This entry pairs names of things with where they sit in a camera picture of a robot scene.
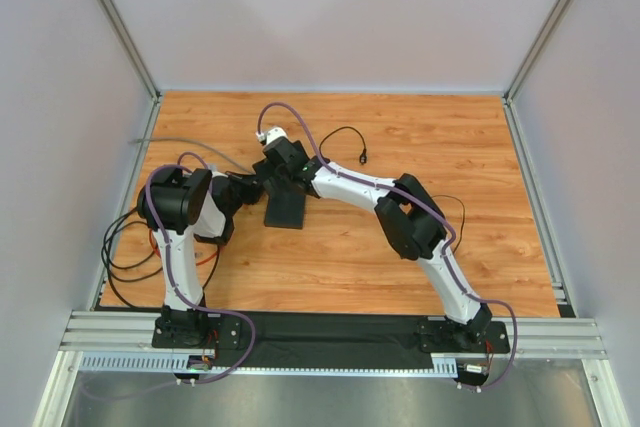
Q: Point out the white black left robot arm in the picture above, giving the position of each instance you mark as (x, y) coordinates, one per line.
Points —
(182, 207)

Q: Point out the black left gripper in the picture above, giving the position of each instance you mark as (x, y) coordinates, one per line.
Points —
(247, 187)

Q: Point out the black network switch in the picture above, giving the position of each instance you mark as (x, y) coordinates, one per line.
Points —
(285, 209)

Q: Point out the aluminium frame rail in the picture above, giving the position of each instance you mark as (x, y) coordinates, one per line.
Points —
(122, 342)

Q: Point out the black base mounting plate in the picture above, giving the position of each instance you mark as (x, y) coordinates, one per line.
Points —
(277, 340)

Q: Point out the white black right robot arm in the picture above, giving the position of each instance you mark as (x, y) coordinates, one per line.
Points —
(414, 226)

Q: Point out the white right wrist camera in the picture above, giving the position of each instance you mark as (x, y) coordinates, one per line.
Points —
(270, 135)

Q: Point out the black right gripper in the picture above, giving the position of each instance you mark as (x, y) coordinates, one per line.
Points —
(272, 182)

